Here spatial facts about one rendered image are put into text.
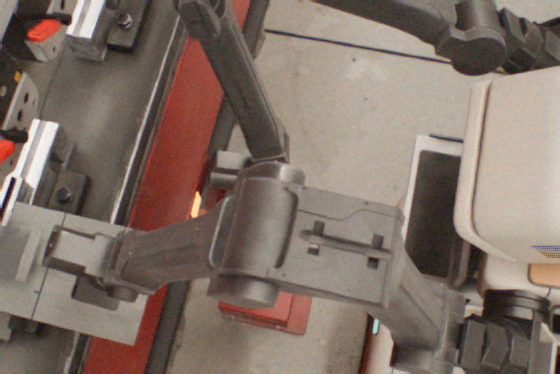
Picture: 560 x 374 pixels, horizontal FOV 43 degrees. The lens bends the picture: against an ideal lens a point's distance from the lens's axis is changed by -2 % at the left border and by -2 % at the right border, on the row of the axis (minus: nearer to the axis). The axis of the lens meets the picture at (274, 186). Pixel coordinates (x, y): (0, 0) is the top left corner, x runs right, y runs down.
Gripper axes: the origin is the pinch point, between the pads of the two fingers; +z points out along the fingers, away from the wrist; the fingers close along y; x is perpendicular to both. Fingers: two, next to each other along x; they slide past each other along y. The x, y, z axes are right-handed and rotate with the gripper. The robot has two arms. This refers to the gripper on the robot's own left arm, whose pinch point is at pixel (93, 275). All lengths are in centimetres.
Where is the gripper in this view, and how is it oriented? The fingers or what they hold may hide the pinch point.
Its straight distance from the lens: 116.9
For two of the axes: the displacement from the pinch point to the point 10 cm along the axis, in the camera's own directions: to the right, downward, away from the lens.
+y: -2.3, 9.2, -3.1
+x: 8.7, 3.4, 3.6
